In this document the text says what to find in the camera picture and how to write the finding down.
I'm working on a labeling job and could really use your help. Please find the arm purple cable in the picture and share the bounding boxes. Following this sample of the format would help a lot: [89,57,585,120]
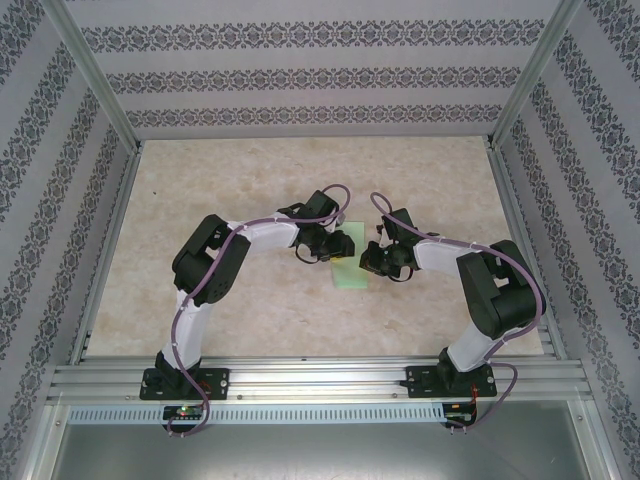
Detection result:
[167,183,352,440]
[369,191,547,436]

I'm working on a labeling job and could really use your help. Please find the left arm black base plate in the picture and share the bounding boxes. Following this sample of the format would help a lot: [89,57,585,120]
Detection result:
[139,367,231,401]

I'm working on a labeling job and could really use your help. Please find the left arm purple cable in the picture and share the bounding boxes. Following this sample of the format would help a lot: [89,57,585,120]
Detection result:
[167,183,352,440]

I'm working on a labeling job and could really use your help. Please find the light green paper sheet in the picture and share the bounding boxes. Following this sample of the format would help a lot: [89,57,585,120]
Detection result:
[329,219,372,291]

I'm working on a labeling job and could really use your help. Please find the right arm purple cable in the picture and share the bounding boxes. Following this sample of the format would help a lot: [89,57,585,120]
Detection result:
[369,191,547,436]

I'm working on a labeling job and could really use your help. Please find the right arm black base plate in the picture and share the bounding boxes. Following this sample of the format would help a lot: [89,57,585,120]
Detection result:
[406,364,499,400]

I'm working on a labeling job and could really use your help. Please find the slotted grey cable duct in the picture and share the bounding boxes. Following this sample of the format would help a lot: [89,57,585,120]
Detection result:
[67,403,447,426]

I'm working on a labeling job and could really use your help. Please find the aluminium table side rail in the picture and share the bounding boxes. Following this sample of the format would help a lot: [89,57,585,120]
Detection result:
[67,147,144,365]
[487,147,569,361]

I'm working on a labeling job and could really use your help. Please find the long aluminium mounting rail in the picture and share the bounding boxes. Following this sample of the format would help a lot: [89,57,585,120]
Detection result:
[47,355,594,402]

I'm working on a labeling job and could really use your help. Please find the grey sheet metal tray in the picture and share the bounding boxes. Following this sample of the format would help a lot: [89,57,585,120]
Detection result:
[47,423,594,480]

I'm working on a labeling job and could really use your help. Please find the aluminium frame post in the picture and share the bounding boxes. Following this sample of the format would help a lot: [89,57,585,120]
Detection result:
[487,0,585,151]
[42,0,144,151]

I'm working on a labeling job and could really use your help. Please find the circuit board with green light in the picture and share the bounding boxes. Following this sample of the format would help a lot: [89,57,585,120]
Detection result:
[162,405,205,422]

